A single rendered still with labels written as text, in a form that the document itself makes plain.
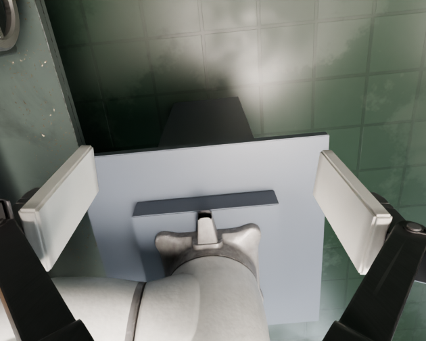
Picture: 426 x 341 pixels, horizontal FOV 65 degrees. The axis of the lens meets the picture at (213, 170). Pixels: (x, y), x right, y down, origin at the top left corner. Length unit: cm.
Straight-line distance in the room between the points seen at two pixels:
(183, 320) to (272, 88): 103
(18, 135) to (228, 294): 62
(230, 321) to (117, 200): 30
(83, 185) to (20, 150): 73
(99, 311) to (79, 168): 31
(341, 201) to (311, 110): 122
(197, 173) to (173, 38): 78
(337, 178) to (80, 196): 13
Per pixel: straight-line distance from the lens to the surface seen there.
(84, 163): 19
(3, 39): 66
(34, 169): 92
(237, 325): 46
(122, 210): 64
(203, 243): 56
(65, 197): 17
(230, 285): 50
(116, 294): 49
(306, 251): 71
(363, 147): 152
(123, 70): 133
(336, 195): 18
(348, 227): 17
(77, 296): 49
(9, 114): 89
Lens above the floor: 128
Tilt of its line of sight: 65 degrees down
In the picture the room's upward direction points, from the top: 178 degrees clockwise
